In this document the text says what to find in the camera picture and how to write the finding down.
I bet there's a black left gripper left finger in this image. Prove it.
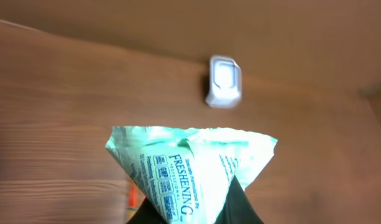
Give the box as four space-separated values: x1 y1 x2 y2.
126 198 167 224

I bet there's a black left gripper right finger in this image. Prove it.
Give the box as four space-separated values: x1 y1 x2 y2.
215 177 264 224

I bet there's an orange spaghetti packet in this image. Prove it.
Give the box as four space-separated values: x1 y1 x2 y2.
126 180 145 222

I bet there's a green wet wipes packet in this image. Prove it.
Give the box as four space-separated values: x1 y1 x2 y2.
106 126 277 223

